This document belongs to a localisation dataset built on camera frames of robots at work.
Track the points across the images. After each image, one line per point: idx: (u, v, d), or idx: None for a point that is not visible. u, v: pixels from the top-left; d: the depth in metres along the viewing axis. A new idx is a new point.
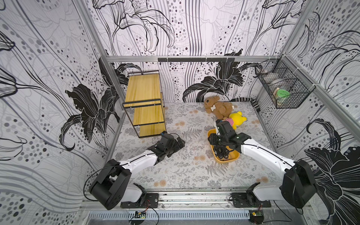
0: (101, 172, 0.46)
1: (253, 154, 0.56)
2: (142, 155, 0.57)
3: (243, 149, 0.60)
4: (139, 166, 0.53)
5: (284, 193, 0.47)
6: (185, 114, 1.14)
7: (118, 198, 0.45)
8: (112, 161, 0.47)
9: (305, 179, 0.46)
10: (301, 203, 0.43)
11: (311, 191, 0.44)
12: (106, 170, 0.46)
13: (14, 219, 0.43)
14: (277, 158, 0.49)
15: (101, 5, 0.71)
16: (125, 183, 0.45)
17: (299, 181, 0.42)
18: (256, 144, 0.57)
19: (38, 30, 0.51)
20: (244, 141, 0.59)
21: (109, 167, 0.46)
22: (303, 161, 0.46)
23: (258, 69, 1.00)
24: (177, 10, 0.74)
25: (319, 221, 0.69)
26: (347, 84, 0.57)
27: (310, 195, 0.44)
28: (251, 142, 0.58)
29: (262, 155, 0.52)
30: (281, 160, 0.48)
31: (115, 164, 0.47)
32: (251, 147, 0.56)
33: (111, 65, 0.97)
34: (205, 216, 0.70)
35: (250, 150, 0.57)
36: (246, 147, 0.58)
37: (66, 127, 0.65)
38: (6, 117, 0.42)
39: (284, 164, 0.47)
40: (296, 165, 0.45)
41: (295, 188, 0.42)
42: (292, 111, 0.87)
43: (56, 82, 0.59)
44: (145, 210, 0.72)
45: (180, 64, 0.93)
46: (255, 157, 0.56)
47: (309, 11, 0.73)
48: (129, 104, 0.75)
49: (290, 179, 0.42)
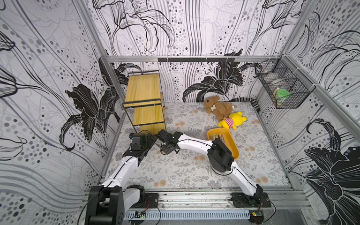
0: (89, 206, 0.41)
1: (187, 146, 0.69)
2: (122, 164, 0.56)
3: (180, 146, 0.72)
4: (125, 174, 0.51)
5: (216, 167, 0.63)
6: (185, 114, 1.14)
7: (121, 214, 0.44)
8: (93, 187, 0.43)
9: (222, 150, 0.64)
10: (223, 168, 0.60)
11: (227, 157, 0.61)
12: (94, 199, 0.41)
13: (14, 219, 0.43)
14: (201, 144, 0.64)
15: (101, 5, 0.71)
16: (122, 198, 0.44)
17: (215, 153, 0.58)
18: (187, 138, 0.69)
19: (39, 30, 0.51)
20: (178, 139, 0.71)
21: (95, 194, 0.42)
22: (216, 139, 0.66)
23: (258, 69, 1.00)
24: (177, 10, 0.74)
25: (319, 221, 0.69)
26: (347, 84, 0.57)
27: (228, 161, 0.61)
28: (183, 137, 0.71)
29: (192, 144, 0.66)
30: (204, 144, 0.63)
31: (100, 188, 0.43)
32: (183, 141, 0.69)
33: (111, 65, 0.97)
34: (205, 216, 0.70)
35: (184, 144, 0.69)
36: (181, 143, 0.70)
37: (66, 127, 0.65)
38: (6, 117, 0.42)
39: (207, 145, 0.62)
40: (213, 143, 0.61)
41: (216, 160, 0.58)
42: (292, 111, 0.86)
43: (56, 82, 0.59)
44: (145, 210, 0.72)
45: (180, 64, 0.93)
46: (190, 147, 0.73)
47: (309, 11, 0.73)
48: (129, 104, 0.75)
49: (211, 156, 0.58)
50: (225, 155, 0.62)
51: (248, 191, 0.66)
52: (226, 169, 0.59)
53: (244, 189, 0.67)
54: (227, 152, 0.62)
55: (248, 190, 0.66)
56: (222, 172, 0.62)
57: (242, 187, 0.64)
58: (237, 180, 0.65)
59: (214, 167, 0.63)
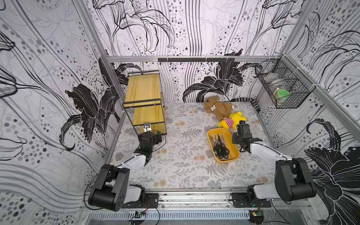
0: (98, 178, 0.45)
1: (258, 152, 0.61)
2: (133, 157, 0.60)
3: (251, 147, 0.66)
4: (133, 165, 0.55)
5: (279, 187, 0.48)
6: (185, 114, 1.14)
7: (123, 197, 0.46)
8: (105, 164, 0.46)
9: (301, 177, 0.48)
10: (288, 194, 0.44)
11: (302, 188, 0.44)
12: (102, 174, 0.46)
13: (14, 219, 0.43)
14: (275, 153, 0.53)
15: (101, 5, 0.71)
16: (126, 182, 0.46)
17: (288, 171, 0.45)
18: (263, 143, 0.62)
19: (39, 31, 0.51)
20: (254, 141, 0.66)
21: (105, 171, 0.46)
22: (300, 159, 0.48)
23: (258, 69, 1.00)
24: (177, 10, 0.74)
25: (318, 221, 0.69)
26: (347, 85, 0.57)
27: (301, 194, 0.44)
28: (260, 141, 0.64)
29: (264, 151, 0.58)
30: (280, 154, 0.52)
31: (110, 167, 0.47)
32: (258, 145, 0.62)
33: (111, 65, 0.97)
34: (205, 216, 0.70)
35: (257, 147, 0.62)
36: (254, 146, 0.64)
37: (66, 127, 0.65)
38: (6, 117, 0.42)
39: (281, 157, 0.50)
40: (293, 161, 0.48)
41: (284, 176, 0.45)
42: (292, 111, 0.87)
43: (56, 82, 0.59)
44: (145, 210, 0.72)
45: (180, 64, 0.93)
46: (260, 156, 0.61)
47: (309, 11, 0.73)
48: (129, 104, 0.75)
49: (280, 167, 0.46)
50: (302, 185, 0.45)
51: (259, 193, 0.64)
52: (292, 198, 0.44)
53: (258, 191, 0.65)
54: (308, 184, 0.45)
55: (263, 197, 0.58)
56: (285, 199, 0.46)
57: (257, 185, 0.66)
58: (267, 190, 0.58)
59: (276, 187, 0.49)
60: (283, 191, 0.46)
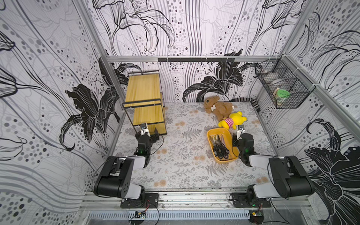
0: (105, 167, 0.48)
1: (258, 163, 0.63)
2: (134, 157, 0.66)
3: (251, 160, 0.69)
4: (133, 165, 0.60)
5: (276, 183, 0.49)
6: (185, 114, 1.14)
7: (128, 185, 0.48)
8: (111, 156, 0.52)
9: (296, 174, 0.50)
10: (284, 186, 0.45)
11: (296, 181, 0.46)
12: (109, 163, 0.49)
13: (14, 219, 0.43)
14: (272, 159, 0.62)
15: (101, 5, 0.71)
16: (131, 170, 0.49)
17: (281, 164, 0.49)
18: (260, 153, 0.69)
19: (39, 31, 0.51)
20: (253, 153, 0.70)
21: (111, 160, 0.49)
22: (293, 157, 0.50)
23: (258, 69, 1.00)
24: (177, 10, 0.74)
25: (319, 221, 0.69)
26: (347, 85, 0.57)
27: (298, 188, 0.44)
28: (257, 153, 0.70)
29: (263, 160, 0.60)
30: None
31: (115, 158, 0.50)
32: (256, 156, 0.65)
33: (111, 65, 0.97)
34: (205, 216, 0.70)
35: (256, 158, 0.65)
36: (253, 157, 0.67)
37: (66, 127, 0.65)
38: (6, 117, 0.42)
39: None
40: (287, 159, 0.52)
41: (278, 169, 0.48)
42: (292, 111, 0.87)
43: (56, 82, 0.59)
44: (145, 210, 0.72)
45: (180, 64, 0.93)
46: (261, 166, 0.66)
47: (309, 11, 0.73)
48: (129, 103, 0.75)
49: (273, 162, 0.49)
50: (297, 178, 0.46)
51: (259, 193, 0.64)
52: (289, 191, 0.44)
53: (258, 190, 0.65)
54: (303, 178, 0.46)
55: (263, 197, 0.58)
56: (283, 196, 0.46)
57: (258, 185, 0.65)
58: (267, 188, 0.58)
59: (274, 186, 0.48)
60: (281, 187, 0.47)
